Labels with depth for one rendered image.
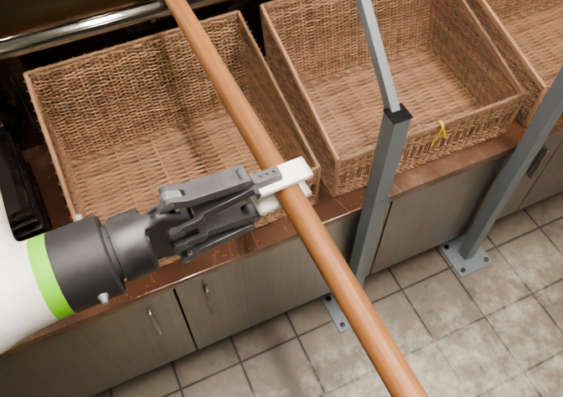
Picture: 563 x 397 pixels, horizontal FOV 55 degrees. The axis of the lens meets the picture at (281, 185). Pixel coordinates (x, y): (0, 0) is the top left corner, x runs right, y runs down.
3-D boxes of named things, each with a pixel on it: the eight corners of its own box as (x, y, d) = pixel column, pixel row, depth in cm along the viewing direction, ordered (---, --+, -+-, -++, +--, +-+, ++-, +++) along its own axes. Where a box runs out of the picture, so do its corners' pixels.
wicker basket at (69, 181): (58, 146, 147) (18, 69, 125) (245, 84, 161) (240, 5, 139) (103, 294, 122) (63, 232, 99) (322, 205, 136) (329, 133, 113)
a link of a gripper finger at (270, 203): (260, 213, 63) (260, 216, 64) (312, 192, 65) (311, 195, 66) (249, 194, 65) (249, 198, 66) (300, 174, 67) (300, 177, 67)
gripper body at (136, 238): (95, 204, 57) (177, 174, 60) (115, 244, 64) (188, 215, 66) (114, 260, 53) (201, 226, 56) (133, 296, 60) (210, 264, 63)
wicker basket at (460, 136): (258, 79, 162) (255, 2, 140) (417, 31, 176) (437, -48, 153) (331, 202, 137) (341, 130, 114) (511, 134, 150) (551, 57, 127)
